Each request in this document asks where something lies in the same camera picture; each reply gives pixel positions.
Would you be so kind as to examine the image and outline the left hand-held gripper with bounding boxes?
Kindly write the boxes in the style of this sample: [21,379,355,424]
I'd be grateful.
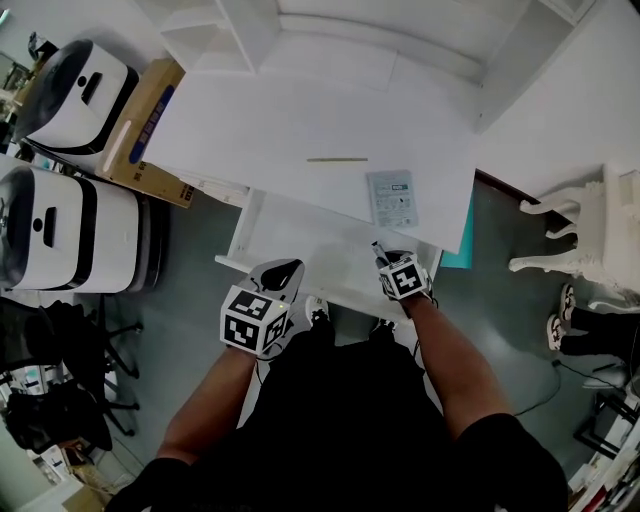
[219,258,305,357]

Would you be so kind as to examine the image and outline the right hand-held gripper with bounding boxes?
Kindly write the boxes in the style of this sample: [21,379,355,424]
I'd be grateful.
[378,251,432,301]

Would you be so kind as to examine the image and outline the large white drawer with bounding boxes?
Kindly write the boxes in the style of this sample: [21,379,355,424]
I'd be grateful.
[214,187,444,324]

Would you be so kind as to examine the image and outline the clear plastic bag with label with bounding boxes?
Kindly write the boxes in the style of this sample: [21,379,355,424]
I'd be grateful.
[366,168,420,230]

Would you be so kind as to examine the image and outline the person's left forearm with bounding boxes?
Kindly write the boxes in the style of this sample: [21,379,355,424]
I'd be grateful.
[157,344,259,466]

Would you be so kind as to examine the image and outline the person's right forearm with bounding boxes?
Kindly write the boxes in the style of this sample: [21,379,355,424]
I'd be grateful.
[409,294,516,441]

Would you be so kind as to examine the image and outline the white desk with hutch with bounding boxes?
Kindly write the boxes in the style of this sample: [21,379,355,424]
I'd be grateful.
[142,0,599,256]

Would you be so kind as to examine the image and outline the person's left white shoe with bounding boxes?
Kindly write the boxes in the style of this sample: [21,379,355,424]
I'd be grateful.
[304,294,331,326]

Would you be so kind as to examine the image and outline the teal rolled mat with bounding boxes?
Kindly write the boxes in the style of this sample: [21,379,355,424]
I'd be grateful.
[439,199,475,270]

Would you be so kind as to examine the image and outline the person's black clothing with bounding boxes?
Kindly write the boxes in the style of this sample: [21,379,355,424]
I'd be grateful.
[107,319,569,512]

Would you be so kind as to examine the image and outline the brown cardboard box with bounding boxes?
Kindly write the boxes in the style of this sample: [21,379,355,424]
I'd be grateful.
[94,57,201,210]

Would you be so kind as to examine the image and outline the ornate white vanity table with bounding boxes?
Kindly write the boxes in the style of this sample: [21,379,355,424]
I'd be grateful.
[507,162,640,314]

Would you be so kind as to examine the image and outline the white black-topped robot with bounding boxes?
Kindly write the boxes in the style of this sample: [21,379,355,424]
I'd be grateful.
[0,164,169,296]
[12,38,141,174]

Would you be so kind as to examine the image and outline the black office chair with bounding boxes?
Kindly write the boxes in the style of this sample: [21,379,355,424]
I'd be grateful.
[0,294,144,381]
[0,374,141,451]

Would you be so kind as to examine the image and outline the black metal rack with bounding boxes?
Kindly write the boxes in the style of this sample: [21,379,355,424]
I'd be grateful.
[572,384,640,461]

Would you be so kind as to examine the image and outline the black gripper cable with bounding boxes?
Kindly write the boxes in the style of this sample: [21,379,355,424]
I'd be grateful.
[410,333,427,372]

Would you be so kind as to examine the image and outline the black floor cable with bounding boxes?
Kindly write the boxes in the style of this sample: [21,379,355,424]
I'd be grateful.
[514,357,626,419]

